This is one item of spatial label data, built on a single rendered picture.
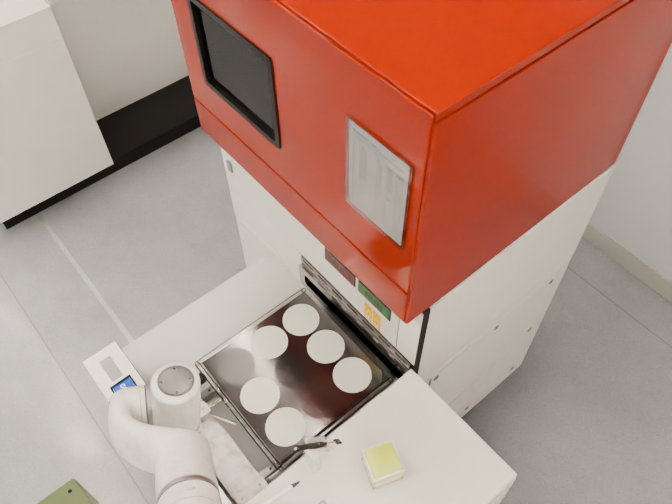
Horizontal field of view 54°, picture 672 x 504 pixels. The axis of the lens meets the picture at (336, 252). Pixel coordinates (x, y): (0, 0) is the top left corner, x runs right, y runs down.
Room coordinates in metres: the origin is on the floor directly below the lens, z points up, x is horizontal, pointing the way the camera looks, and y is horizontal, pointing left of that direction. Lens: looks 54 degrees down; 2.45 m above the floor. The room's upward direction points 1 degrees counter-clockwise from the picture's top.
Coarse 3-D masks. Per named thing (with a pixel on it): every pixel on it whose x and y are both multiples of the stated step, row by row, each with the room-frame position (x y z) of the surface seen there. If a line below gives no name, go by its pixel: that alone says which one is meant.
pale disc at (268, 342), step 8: (264, 328) 0.89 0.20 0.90; (272, 328) 0.89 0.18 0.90; (280, 328) 0.89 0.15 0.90; (256, 336) 0.87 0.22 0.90; (264, 336) 0.87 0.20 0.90; (272, 336) 0.87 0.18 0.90; (280, 336) 0.87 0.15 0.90; (256, 344) 0.84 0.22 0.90; (264, 344) 0.84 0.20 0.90; (272, 344) 0.84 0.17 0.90; (280, 344) 0.84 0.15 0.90; (256, 352) 0.82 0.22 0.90; (264, 352) 0.82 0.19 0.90; (272, 352) 0.82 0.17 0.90; (280, 352) 0.82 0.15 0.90
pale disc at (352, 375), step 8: (344, 360) 0.79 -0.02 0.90; (352, 360) 0.79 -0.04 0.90; (360, 360) 0.79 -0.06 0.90; (336, 368) 0.77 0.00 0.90; (344, 368) 0.77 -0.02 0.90; (352, 368) 0.77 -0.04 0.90; (360, 368) 0.77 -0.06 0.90; (368, 368) 0.77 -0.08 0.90; (336, 376) 0.75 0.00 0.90; (344, 376) 0.75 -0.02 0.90; (352, 376) 0.74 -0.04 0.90; (360, 376) 0.74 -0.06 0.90; (368, 376) 0.74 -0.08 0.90; (336, 384) 0.72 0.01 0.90; (344, 384) 0.72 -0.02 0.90; (352, 384) 0.72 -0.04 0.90; (360, 384) 0.72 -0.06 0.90; (368, 384) 0.72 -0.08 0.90; (352, 392) 0.70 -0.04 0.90
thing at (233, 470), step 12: (216, 420) 0.64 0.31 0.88; (204, 432) 0.61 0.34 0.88; (216, 432) 0.61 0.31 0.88; (216, 444) 0.58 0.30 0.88; (228, 444) 0.58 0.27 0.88; (216, 456) 0.55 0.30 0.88; (228, 456) 0.55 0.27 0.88; (240, 456) 0.55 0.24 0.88; (216, 468) 0.52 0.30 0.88; (228, 468) 0.52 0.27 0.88; (240, 468) 0.52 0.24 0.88; (252, 468) 0.52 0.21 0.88; (228, 480) 0.49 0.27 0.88; (240, 480) 0.49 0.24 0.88; (252, 480) 0.49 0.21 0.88; (228, 492) 0.46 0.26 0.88
